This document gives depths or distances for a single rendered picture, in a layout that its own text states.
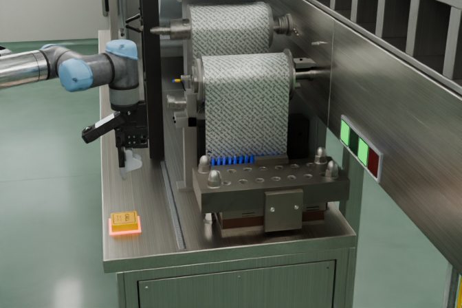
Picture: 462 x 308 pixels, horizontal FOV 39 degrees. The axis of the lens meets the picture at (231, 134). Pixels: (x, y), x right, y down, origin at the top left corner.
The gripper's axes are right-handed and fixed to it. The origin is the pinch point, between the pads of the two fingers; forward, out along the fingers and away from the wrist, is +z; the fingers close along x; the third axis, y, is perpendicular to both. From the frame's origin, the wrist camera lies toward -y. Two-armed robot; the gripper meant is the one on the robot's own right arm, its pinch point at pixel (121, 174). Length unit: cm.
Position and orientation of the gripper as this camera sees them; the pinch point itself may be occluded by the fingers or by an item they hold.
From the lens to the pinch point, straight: 172.6
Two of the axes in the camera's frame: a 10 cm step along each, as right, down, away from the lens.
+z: 0.0, 9.3, 3.8
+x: -1.9, -3.7, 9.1
